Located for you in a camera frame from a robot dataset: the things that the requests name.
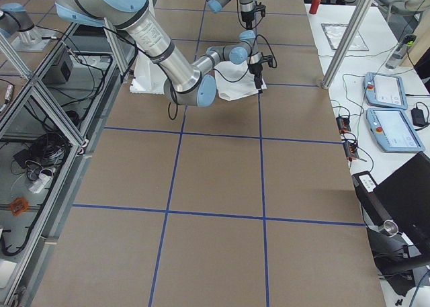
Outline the lower blue teach pendant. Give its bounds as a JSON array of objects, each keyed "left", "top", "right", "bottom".
[{"left": 366, "top": 108, "right": 425, "bottom": 153}]

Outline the white power strip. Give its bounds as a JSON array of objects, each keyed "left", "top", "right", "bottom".
[{"left": 29, "top": 171, "right": 52, "bottom": 193}]

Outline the plastic-wrapped dark garment package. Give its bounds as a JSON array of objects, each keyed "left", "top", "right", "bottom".
[{"left": 320, "top": 22, "right": 370, "bottom": 52}]

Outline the white long-sleeve printed shirt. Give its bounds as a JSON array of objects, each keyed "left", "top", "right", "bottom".
[{"left": 214, "top": 61, "right": 258, "bottom": 101}]

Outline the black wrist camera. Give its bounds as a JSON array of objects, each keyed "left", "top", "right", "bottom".
[
  {"left": 261, "top": 54, "right": 277, "bottom": 69},
  {"left": 253, "top": 1, "right": 266, "bottom": 17}
]

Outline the orange circuit adapter board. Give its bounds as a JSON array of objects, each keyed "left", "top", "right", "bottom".
[{"left": 336, "top": 116, "right": 351, "bottom": 134}]

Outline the grey control box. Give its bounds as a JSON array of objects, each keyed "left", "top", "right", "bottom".
[{"left": 42, "top": 49, "right": 73, "bottom": 84}]

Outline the upper blue teach pendant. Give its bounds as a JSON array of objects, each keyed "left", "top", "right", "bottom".
[{"left": 364, "top": 72, "right": 408, "bottom": 109}]

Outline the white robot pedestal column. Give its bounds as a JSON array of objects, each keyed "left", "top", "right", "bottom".
[{"left": 129, "top": 0, "right": 169, "bottom": 95}]

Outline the orange tool on floor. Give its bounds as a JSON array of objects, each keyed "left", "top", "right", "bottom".
[{"left": 9, "top": 197, "right": 29, "bottom": 216}]

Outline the small metal cup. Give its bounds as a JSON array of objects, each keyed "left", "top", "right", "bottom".
[{"left": 380, "top": 220, "right": 399, "bottom": 237}]

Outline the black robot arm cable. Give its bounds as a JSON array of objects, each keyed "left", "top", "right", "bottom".
[{"left": 167, "top": 34, "right": 275, "bottom": 122}]

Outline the black laptop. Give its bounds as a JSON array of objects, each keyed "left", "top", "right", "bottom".
[{"left": 351, "top": 151, "right": 430, "bottom": 254}]

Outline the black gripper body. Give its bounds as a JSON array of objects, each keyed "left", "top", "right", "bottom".
[
  {"left": 249, "top": 62, "right": 263, "bottom": 82},
  {"left": 241, "top": 9, "right": 255, "bottom": 24}
]

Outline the aluminium frame post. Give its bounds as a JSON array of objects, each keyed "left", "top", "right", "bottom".
[{"left": 320, "top": 0, "right": 373, "bottom": 89}]

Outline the black power adapter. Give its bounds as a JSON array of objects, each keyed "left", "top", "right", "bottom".
[{"left": 411, "top": 107, "right": 428, "bottom": 128}]

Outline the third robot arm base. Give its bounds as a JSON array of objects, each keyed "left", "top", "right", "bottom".
[{"left": 1, "top": 3, "right": 48, "bottom": 52}]

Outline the blue teach pendant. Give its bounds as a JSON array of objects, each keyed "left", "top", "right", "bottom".
[
  {"left": 364, "top": 72, "right": 408, "bottom": 109},
  {"left": 366, "top": 108, "right": 425, "bottom": 153}
]

